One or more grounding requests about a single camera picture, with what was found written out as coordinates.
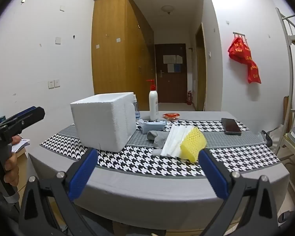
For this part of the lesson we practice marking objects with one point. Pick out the person's left forearm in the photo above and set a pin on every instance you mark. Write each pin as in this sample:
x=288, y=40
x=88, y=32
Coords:
x=0, y=209

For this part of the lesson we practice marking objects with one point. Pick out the white pump bottle red cap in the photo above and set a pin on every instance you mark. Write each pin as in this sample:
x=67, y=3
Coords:
x=153, y=105

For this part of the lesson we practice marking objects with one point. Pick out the metal bunk bed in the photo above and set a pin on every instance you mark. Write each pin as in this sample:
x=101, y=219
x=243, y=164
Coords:
x=291, y=61

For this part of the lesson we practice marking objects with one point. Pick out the blue spray bottle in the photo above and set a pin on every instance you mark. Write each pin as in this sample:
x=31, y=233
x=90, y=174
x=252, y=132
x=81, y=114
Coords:
x=136, y=108

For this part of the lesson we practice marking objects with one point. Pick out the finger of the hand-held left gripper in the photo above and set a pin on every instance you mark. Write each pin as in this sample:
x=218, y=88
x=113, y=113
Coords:
x=29, y=118
x=19, y=113

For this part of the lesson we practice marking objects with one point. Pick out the white foam box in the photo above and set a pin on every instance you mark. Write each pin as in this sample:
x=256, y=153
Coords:
x=100, y=123

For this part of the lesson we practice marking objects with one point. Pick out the red bags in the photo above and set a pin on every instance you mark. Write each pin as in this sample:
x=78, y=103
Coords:
x=243, y=54

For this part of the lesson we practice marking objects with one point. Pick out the wall hook rack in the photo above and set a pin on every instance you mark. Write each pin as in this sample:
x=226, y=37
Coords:
x=239, y=34

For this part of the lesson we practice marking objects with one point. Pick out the person's left hand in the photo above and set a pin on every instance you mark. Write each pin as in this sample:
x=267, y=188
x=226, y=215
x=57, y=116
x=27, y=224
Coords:
x=11, y=166

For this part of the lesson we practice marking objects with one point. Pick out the red fire extinguisher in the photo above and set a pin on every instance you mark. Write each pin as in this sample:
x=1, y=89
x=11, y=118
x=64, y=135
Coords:
x=189, y=98

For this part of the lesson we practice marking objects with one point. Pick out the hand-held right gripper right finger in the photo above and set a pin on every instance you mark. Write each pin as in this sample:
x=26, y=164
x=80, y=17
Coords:
x=212, y=174

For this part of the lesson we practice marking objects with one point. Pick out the red snack packet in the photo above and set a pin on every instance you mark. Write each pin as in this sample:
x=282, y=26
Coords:
x=170, y=116

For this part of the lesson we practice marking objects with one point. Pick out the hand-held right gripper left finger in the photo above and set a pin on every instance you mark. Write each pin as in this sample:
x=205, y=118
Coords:
x=84, y=174

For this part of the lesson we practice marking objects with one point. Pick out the papers on door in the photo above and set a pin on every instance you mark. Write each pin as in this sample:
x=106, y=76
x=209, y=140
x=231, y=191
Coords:
x=172, y=62

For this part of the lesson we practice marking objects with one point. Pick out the wooden desk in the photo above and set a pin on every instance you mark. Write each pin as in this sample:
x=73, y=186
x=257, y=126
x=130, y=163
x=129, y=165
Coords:
x=22, y=169

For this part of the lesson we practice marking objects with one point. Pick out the white wall switch plate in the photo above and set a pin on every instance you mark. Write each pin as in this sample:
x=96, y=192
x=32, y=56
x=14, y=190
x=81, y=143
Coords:
x=62, y=8
x=58, y=40

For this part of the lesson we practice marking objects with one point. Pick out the dark brown door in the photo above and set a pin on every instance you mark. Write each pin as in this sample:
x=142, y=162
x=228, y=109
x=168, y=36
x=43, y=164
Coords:
x=172, y=86

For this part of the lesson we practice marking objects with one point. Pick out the ceiling lamp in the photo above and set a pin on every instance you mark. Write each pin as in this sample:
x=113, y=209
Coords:
x=167, y=9

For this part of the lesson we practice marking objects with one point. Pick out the blue face mask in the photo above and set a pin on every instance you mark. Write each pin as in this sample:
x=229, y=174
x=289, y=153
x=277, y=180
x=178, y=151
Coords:
x=152, y=125

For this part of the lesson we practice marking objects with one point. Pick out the double wall socket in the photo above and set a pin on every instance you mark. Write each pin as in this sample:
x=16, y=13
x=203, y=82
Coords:
x=53, y=83

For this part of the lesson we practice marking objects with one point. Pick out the grey sock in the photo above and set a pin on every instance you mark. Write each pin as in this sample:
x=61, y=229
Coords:
x=158, y=137

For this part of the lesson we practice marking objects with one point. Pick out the wooden wardrobe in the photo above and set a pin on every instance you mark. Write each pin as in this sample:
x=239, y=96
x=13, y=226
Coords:
x=113, y=54

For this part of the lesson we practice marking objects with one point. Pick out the wooden side door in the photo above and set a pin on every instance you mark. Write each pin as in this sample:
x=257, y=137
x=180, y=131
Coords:
x=200, y=73

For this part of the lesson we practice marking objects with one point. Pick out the yellow foam net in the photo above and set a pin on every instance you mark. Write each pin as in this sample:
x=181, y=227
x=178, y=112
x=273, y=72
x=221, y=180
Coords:
x=193, y=143

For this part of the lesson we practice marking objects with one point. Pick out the wooden boards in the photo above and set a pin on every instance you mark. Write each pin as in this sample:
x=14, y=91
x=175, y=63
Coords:
x=287, y=113

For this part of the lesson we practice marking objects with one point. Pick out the black smartphone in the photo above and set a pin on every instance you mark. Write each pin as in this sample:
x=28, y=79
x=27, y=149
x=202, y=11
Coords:
x=231, y=126

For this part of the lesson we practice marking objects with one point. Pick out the printed papers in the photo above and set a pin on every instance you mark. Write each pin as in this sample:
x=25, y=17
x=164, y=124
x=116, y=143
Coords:
x=21, y=144

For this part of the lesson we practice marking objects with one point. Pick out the houndstooth tablecloth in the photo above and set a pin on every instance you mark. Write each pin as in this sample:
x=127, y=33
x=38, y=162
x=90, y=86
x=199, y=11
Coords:
x=142, y=184

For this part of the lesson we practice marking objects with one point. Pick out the white foam sheets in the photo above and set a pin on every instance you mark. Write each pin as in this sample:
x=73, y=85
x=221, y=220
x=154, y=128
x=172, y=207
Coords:
x=174, y=140

